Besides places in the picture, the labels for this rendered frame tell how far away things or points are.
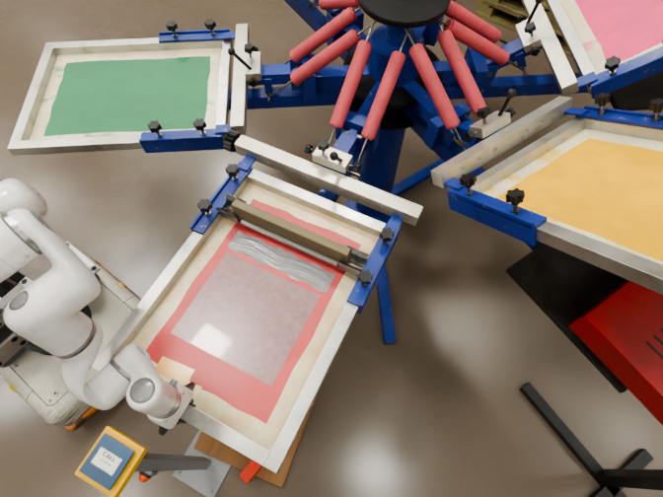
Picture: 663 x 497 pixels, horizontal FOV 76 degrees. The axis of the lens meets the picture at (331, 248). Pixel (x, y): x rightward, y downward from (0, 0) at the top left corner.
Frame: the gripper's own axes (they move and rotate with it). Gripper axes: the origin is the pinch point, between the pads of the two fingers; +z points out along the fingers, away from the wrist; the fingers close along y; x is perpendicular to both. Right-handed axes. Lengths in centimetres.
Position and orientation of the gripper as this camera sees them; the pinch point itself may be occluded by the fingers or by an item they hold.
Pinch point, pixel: (184, 410)
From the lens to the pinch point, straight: 125.1
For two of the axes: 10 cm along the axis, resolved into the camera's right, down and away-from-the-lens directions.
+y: -4.4, 7.8, -4.4
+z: -0.1, 4.8, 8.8
